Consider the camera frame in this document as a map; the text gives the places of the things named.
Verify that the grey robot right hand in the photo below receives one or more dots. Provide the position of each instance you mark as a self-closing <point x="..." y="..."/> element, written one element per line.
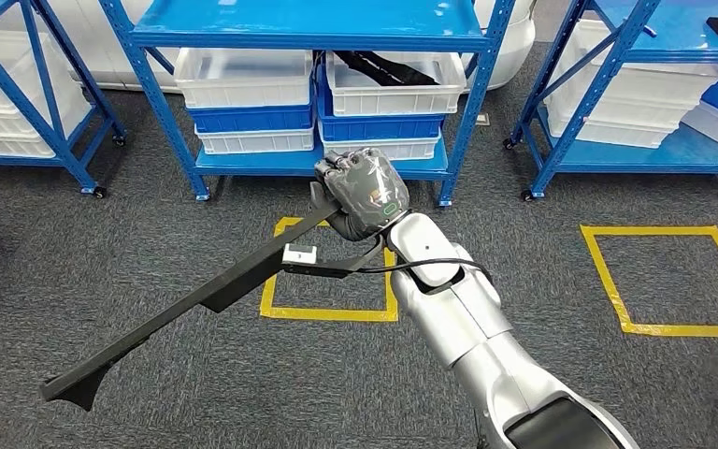
<point x="365" y="192"/>

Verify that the black plastic plate frame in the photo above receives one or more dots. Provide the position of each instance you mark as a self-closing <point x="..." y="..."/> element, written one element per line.
<point x="223" y="288"/>

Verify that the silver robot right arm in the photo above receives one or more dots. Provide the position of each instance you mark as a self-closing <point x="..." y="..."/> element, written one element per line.
<point x="458" y="310"/>

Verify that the blue steel shelf rack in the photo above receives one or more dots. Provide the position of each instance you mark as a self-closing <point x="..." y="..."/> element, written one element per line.
<point x="309" y="21"/>
<point x="12" y="160"/>
<point x="644" y="158"/>

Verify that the yellow floor tape square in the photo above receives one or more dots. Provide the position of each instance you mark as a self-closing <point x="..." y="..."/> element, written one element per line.
<point x="328" y="314"/>
<point x="662" y="230"/>

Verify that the silver floor outlet cover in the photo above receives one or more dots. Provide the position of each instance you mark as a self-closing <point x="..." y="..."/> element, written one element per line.
<point x="483" y="119"/>

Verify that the white car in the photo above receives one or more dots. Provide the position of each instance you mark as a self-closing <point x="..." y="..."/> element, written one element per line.
<point x="507" y="56"/>

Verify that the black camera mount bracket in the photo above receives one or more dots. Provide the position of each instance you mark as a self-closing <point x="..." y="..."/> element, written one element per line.
<point x="340" y="271"/>

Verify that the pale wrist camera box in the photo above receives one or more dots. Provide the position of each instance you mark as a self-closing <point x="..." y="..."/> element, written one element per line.
<point x="300" y="254"/>

